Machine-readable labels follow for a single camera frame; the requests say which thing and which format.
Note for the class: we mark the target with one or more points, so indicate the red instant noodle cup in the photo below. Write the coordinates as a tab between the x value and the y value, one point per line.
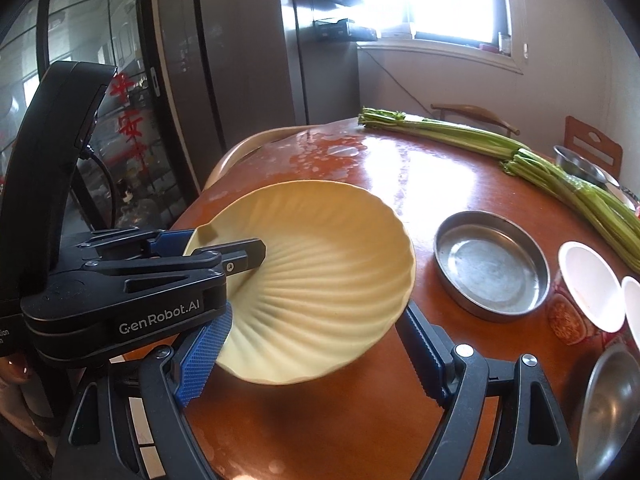
585	280

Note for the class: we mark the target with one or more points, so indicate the round metal pan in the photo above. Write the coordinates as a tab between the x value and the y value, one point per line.
492	270

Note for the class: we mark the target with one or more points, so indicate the wrapped celery bunch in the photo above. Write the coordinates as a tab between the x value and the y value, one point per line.
590	200

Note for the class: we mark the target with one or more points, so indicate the white bowl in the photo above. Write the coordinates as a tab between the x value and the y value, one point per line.
634	310

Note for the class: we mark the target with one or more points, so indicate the light wooden chair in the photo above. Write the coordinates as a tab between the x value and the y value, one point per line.
235	149

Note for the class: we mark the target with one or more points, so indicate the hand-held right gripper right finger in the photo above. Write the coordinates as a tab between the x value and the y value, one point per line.
425	355

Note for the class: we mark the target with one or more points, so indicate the red door decal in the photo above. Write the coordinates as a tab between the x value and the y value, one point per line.
131	120

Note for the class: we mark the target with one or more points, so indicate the glass door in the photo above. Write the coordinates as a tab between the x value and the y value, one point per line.
65	20

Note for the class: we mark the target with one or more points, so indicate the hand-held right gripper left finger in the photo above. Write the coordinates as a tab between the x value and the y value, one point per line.
200	360

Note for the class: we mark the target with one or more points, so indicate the small steel bowl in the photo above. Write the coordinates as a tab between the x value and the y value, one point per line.
575	162

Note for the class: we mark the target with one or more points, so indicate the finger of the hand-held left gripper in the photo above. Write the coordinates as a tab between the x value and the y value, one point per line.
167	244
245	256

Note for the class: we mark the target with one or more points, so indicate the slot-back wooden chair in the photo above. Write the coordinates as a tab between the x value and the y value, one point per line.
575	132

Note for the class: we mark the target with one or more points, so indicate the long celery bunch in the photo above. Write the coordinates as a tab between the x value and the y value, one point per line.
450	132

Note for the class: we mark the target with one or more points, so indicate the grey steel bowl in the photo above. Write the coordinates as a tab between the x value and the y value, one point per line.
610	410

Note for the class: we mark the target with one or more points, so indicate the curved-back wooden chair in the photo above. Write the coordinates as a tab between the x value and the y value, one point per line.
470	109

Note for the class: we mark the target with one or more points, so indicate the grey refrigerator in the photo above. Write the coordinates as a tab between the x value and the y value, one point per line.
240	60

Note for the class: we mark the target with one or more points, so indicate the yellow scalloped plate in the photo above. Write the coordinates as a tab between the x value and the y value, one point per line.
325	285

